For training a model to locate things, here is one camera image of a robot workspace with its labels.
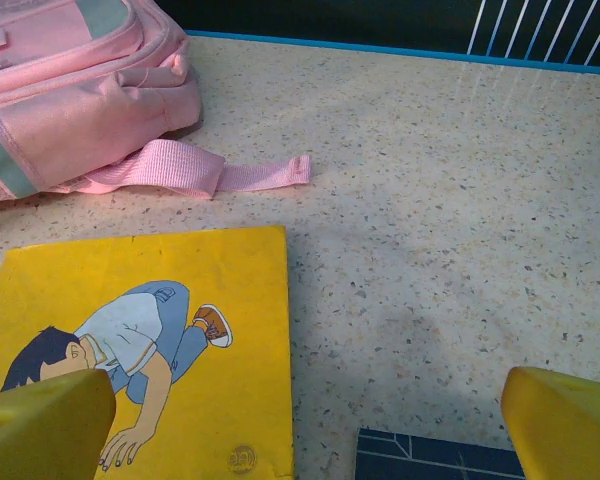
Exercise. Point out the dark blue book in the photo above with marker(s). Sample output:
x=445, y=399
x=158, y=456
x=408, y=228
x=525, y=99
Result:
x=430, y=460

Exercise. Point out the yellow book crouching boy cover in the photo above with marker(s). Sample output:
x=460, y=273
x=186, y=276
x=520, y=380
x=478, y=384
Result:
x=205, y=400

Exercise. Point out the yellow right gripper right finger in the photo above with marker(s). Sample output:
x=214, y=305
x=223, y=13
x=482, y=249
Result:
x=570, y=430

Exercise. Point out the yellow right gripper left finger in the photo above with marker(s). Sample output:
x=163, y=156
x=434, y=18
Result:
x=45, y=430

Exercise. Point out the pink school backpack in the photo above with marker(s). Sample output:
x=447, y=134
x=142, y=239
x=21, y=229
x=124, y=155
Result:
x=80, y=100

